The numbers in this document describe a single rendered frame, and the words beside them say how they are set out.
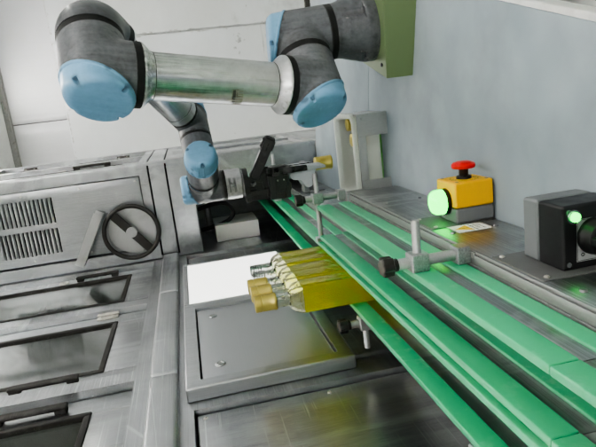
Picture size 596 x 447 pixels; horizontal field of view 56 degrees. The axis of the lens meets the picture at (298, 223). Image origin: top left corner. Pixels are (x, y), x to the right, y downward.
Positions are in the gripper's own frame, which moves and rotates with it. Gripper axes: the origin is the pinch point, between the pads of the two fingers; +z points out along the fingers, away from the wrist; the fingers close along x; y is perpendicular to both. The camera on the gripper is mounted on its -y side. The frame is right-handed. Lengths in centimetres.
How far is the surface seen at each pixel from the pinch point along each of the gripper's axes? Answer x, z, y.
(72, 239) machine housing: -77, -79, 22
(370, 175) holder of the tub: 6.5, 11.6, 4.3
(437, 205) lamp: 55, 7, 5
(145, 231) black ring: -75, -52, 23
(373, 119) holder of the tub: 7.1, 13.7, -9.5
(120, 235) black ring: -75, -62, 23
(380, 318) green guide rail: 45, -2, 27
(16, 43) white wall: -393, -158, -103
